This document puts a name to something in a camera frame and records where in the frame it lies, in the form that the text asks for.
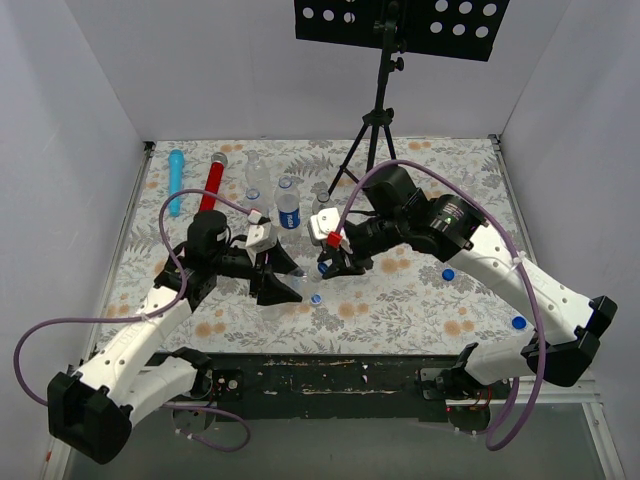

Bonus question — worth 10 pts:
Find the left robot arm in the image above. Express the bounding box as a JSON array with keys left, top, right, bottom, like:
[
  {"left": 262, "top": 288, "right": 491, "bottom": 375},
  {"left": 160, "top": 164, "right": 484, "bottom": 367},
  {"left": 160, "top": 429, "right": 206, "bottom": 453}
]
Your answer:
[{"left": 47, "top": 210, "right": 302, "bottom": 465}]

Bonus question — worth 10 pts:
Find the small black-label clear bottle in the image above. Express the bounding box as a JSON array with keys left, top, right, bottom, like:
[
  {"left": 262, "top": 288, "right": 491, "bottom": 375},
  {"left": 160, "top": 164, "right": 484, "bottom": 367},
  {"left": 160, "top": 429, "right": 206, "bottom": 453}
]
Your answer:
[{"left": 312, "top": 190, "right": 333, "bottom": 215}]

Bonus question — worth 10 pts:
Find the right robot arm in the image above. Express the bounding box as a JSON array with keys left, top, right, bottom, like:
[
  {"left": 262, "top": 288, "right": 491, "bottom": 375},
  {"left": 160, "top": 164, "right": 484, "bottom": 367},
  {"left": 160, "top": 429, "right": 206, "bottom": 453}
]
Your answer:
[{"left": 308, "top": 165, "right": 617, "bottom": 399}]

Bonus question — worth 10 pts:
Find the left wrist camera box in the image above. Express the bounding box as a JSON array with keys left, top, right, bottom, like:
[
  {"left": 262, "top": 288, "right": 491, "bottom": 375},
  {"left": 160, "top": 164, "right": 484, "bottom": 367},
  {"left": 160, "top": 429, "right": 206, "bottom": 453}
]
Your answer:
[{"left": 245, "top": 222, "right": 278, "bottom": 253}]

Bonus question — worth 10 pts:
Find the tall clear plastic bottle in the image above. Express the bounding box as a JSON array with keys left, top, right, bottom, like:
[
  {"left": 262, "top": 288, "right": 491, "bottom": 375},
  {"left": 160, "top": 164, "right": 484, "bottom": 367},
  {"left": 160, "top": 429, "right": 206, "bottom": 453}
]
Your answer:
[{"left": 244, "top": 150, "right": 273, "bottom": 198}]

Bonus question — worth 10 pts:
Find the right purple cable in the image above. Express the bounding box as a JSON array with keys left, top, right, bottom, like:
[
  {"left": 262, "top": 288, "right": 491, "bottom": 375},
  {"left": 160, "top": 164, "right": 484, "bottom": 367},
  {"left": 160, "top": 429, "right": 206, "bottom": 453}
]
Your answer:
[{"left": 333, "top": 159, "right": 544, "bottom": 452}]

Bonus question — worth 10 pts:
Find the black music stand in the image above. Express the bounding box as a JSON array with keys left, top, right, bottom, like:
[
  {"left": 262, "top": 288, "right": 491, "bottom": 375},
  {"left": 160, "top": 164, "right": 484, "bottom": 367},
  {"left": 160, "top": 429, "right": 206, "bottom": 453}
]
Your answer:
[{"left": 294, "top": 0, "right": 509, "bottom": 192}]

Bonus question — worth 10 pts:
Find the black table front rail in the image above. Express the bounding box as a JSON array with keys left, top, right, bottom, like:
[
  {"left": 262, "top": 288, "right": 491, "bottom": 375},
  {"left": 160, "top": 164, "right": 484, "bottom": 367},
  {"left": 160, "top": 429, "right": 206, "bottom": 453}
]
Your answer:
[{"left": 87, "top": 349, "right": 521, "bottom": 421}]

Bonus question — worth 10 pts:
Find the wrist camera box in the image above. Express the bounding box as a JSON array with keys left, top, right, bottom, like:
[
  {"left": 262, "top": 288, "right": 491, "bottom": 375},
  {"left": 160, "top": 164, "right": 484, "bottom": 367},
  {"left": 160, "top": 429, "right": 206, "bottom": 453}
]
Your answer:
[
  {"left": 245, "top": 222, "right": 278, "bottom": 253},
  {"left": 307, "top": 207, "right": 350, "bottom": 250}
]

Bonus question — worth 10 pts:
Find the red glitter toy microphone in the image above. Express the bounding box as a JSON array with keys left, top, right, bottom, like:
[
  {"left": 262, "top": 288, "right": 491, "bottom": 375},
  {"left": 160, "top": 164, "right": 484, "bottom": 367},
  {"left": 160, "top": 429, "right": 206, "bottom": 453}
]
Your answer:
[{"left": 199, "top": 152, "right": 228, "bottom": 212}]

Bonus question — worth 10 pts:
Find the plain blue bottle cap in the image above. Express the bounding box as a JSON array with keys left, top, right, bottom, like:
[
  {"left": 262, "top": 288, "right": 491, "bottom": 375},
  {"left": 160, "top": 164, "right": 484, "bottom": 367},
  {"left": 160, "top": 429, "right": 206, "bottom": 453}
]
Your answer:
[{"left": 442, "top": 269, "right": 455, "bottom": 281}]

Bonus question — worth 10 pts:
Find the Pepsi bottle text label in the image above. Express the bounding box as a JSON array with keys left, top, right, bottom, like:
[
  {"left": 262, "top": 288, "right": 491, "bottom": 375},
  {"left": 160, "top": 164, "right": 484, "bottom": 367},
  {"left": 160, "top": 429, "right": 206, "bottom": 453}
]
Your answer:
[{"left": 273, "top": 175, "right": 303, "bottom": 240}]

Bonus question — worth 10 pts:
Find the Pepsi bottle logo label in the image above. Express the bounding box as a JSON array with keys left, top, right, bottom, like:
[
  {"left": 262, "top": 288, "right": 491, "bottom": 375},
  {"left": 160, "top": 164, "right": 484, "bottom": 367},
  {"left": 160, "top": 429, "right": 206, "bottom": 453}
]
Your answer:
[{"left": 245, "top": 187, "right": 270, "bottom": 218}]

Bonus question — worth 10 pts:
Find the clear Pocari bottle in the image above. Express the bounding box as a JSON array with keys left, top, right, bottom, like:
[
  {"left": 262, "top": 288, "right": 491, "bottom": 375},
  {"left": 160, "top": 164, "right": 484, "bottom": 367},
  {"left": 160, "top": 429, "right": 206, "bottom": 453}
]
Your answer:
[{"left": 260, "top": 263, "right": 322, "bottom": 321}]

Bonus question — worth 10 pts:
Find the blue toy microphone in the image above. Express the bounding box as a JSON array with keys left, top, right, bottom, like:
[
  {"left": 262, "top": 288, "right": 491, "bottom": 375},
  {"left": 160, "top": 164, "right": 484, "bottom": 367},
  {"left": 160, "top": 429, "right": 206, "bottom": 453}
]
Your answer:
[{"left": 168, "top": 149, "right": 185, "bottom": 217}]

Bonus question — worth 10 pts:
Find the plain blue cap near edge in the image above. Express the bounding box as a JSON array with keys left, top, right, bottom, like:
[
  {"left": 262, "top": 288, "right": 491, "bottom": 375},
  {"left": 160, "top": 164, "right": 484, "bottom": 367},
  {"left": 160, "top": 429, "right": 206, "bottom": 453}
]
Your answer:
[{"left": 511, "top": 316, "right": 528, "bottom": 330}]

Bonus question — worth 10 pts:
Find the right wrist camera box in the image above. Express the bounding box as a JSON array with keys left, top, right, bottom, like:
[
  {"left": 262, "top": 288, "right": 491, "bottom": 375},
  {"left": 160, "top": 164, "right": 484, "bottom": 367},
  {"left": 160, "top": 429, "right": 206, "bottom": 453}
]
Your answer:
[{"left": 307, "top": 207, "right": 350, "bottom": 250}]

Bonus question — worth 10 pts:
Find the floral tablecloth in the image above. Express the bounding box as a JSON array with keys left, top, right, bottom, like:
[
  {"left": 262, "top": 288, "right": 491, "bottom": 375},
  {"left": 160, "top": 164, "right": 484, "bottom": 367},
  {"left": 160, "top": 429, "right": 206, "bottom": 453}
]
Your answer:
[{"left": 97, "top": 140, "right": 532, "bottom": 354}]

